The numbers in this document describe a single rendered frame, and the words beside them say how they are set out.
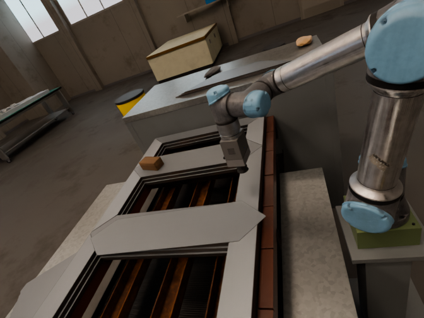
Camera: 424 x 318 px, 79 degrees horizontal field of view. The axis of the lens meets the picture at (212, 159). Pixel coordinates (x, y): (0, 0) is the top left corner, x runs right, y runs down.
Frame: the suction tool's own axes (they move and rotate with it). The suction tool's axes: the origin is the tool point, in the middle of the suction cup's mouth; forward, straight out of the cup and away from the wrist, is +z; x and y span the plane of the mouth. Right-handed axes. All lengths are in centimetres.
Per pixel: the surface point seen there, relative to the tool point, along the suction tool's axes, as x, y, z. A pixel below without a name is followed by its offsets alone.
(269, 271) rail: 12.0, 29.8, 14.6
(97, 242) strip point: -58, 29, 11
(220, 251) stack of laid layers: -5.1, 25.3, 14.1
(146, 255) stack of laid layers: -34.1, 29.9, 14.5
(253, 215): 4.6, 12.7, 10.1
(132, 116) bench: -89, -53, -9
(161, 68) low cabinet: -376, -524, 48
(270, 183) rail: 6.4, -7.6, 13.6
